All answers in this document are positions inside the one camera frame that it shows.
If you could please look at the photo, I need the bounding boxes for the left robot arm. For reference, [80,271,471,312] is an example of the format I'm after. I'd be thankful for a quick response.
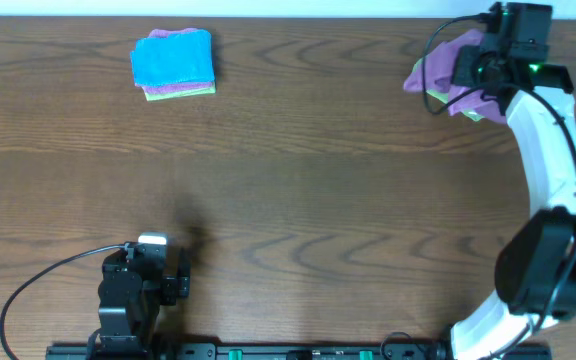
[86,242,191,359]

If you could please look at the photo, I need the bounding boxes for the right black cable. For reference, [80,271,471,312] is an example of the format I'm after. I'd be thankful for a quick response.
[420,13,576,351]

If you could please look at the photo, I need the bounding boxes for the black cable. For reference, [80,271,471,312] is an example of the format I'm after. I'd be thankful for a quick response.
[0,243,128,360]
[420,13,576,351]

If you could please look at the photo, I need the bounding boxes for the left black cable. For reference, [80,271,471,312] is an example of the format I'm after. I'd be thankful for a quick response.
[0,243,128,360]

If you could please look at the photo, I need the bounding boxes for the folded green cloth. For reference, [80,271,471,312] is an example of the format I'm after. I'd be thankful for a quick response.
[144,85,216,102]

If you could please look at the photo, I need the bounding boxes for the purple microfibre cloth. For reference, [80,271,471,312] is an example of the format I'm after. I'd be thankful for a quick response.
[426,29,507,125]

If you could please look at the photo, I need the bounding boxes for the folded blue cloth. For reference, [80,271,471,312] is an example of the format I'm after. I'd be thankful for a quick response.
[130,29,215,86]

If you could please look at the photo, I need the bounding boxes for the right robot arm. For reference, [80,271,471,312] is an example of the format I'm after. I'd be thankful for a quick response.
[450,45,576,359]

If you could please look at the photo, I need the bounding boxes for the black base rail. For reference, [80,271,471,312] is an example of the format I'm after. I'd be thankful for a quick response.
[45,340,552,360]

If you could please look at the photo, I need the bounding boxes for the green microfibre cloth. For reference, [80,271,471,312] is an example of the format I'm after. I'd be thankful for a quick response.
[413,59,483,122]

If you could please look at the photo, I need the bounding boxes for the folded purple cloth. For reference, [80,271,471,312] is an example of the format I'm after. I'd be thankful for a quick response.
[141,28,216,94]

